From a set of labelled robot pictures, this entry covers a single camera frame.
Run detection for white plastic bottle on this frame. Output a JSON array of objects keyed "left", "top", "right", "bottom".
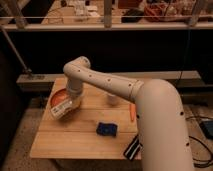
[{"left": 51, "top": 100, "right": 72, "bottom": 119}]

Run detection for black cable on floor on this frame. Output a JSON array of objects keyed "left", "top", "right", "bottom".
[{"left": 186, "top": 114, "right": 213, "bottom": 169}]

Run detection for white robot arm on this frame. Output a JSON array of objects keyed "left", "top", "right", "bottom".
[{"left": 63, "top": 56, "right": 195, "bottom": 171}]

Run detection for grey metal rail beam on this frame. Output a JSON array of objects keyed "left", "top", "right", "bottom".
[{"left": 16, "top": 70, "right": 213, "bottom": 93}]

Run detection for orange carrot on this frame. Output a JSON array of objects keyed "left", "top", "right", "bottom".
[{"left": 130, "top": 104, "right": 136, "bottom": 122}]

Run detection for blue sponge cloth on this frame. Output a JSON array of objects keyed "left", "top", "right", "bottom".
[{"left": 96, "top": 122, "right": 118, "bottom": 137}]

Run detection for diagonal metal pole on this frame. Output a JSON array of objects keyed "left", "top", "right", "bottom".
[{"left": 0, "top": 25, "right": 32, "bottom": 77}]

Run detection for wooden table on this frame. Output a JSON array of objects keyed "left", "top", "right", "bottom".
[{"left": 30, "top": 84, "right": 137, "bottom": 159}]

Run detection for dark power adapter box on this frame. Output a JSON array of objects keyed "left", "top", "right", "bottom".
[{"left": 200, "top": 121, "right": 213, "bottom": 140}]

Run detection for translucent plastic cup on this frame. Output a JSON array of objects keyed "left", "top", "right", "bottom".
[{"left": 107, "top": 94, "right": 119, "bottom": 106}]

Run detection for orange ceramic bowl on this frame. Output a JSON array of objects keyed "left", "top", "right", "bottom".
[{"left": 50, "top": 89, "right": 70, "bottom": 111}]

